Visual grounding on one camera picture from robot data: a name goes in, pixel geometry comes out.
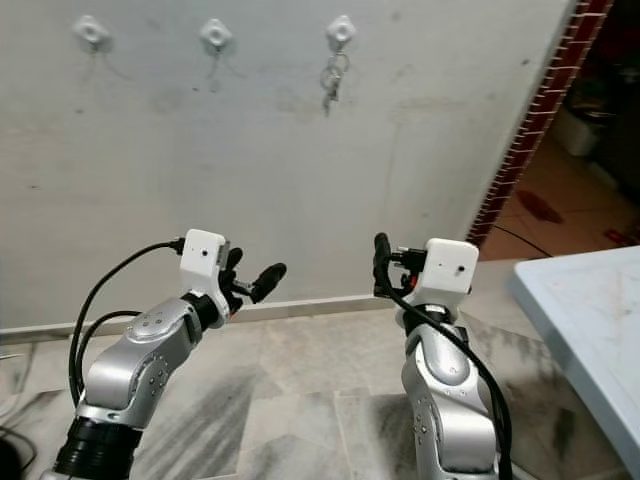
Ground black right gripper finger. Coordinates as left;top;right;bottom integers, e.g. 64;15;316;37
373;232;395;299

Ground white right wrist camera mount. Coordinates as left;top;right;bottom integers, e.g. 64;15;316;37
421;238;480;307

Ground white bucket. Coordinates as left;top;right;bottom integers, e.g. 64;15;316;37
555;103;613;157

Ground white skirting board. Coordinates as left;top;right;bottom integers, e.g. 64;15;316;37
0;290;386;335

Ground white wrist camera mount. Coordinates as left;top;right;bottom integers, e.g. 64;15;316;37
180;229;230;319
421;238;480;307

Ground long black left arm cable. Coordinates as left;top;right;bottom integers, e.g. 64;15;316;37
67;238;187;406

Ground short black left arm cable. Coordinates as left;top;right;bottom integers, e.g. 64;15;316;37
73;309;145;401

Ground red brick tile strip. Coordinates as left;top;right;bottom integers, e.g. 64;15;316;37
468;0;616;248

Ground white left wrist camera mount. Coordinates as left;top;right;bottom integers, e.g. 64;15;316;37
180;229;230;319

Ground black round object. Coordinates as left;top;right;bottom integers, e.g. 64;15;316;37
0;440;24;480

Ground white wall hook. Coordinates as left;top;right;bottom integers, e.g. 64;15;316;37
199;17;234;53
73;14;112;51
326;13;358;49

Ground metal keys on ring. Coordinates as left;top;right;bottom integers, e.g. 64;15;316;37
318;50;353;114

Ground pale blue table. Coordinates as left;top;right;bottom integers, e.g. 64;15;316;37
510;245;640;453

